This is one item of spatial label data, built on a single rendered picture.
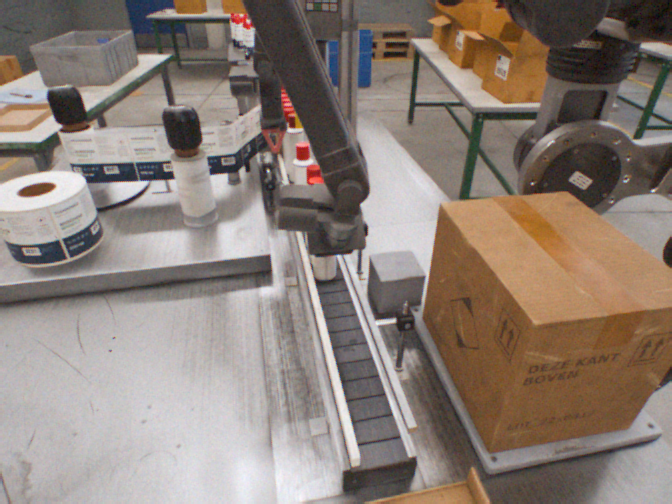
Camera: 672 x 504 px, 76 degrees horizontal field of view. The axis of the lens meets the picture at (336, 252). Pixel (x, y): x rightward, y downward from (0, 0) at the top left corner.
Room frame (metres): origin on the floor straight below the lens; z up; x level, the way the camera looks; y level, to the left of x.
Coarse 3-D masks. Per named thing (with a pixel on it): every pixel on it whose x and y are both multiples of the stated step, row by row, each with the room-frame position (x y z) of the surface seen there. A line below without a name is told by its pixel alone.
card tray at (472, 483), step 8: (472, 472) 0.32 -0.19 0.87; (472, 480) 0.32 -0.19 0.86; (432, 488) 0.32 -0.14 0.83; (440, 488) 0.32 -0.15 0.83; (448, 488) 0.32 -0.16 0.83; (456, 488) 0.32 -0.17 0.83; (464, 488) 0.32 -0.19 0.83; (472, 488) 0.31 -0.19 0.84; (480, 488) 0.30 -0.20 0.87; (392, 496) 0.31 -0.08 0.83; (400, 496) 0.31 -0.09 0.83; (408, 496) 0.31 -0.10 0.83; (416, 496) 0.31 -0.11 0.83; (424, 496) 0.31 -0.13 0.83; (432, 496) 0.31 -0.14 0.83; (440, 496) 0.31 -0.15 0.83; (448, 496) 0.31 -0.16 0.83; (456, 496) 0.31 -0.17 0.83; (464, 496) 0.31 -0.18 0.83; (472, 496) 0.31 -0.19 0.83; (480, 496) 0.30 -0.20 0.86
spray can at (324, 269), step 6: (312, 258) 0.76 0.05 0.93; (318, 258) 0.74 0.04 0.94; (324, 258) 0.74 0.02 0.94; (330, 258) 0.74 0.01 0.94; (318, 264) 0.74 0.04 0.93; (324, 264) 0.74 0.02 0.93; (330, 264) 0.74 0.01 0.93; (318, 270) 0.74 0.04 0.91; (324, 270) 0.74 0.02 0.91; (330, 270) 0.74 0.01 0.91; (318, 276) 0.74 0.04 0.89; (324, 276) 0.74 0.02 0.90; (330, 276) 0.74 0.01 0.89
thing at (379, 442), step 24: (336, 264) 0.80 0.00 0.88; (336, 288) 0.71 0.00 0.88; (336, 312) 0.64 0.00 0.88; (336, 336) 0.57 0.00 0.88; (360, 336) 0.57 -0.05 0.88; (336, 360) 0.52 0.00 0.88; (360, 360) 0.52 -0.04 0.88; (360, 384) 0.47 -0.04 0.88; (360, 408) 0.42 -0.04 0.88; (384, 408) 0.42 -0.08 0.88; (360, 432) 0.38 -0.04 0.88; (384, 432) 0.38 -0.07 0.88; (360, 456) 0.34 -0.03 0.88; (384, 456) 0.34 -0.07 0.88
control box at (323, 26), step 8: (304, 0) 1.22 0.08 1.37; (304, 8) 1.22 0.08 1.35; (312, 16) 1.21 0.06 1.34; (320, 16) 1.20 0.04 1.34; (328, 16) 1.19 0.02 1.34; (336, 16) 1.19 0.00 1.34; (312, 24) 1.21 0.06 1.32; (320, 24) 1.20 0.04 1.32; (328, 24) 1.19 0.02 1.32; (336, 24) 1.19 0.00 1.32; (312, 32) 1.21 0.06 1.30; (320, 32) 1.20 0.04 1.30; (328, 32) 1.19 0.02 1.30; (336, 32) 1.19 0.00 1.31; (336, 40) 1.19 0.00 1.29
